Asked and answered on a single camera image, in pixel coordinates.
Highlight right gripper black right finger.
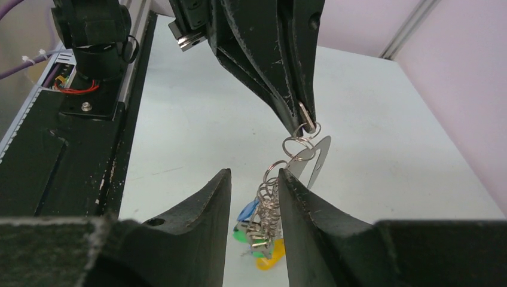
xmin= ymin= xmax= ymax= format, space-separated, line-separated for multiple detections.
xmin=278 ymin=169 xmax=506 ymax=286

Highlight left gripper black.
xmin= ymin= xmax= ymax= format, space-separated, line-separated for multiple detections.
xmin=169 ymin=0 xmax=325 ymax=133

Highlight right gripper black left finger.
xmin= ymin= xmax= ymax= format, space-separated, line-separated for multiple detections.
xmin=1 ymin=169 xmax=231 ymax=286

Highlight yellow key tag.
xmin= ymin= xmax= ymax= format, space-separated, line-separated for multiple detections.
xmin=256 ymin=239 xmax=286 ymax=271

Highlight green key tag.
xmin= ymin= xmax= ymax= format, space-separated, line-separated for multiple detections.
xmin=250 ymin=249 xmax=265 ymax=258
xmin=233 ymin=230 xmax=249 ymax=243

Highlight blue key tag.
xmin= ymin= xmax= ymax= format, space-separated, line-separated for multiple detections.
xmin=237 ymin=198 xmax=259 ymax=221

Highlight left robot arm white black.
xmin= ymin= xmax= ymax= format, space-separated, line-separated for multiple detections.
xmin=51 ymin=1 xmax=324 ymax=135

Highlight left controller board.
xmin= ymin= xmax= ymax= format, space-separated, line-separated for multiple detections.
xmin=40 ymin=50 xmax=77 ymax=90

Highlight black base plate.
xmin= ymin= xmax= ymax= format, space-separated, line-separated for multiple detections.
xmin=1 ymin=12 xmax=157 ymax=216

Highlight left aluminium frame post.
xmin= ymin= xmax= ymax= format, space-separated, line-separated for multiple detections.
xmin=379 ymin=0 xmax=441 ymax=60

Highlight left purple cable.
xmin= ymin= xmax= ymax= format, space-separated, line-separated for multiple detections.
xmin=0 ymin=0 xmax=74 ymax=82

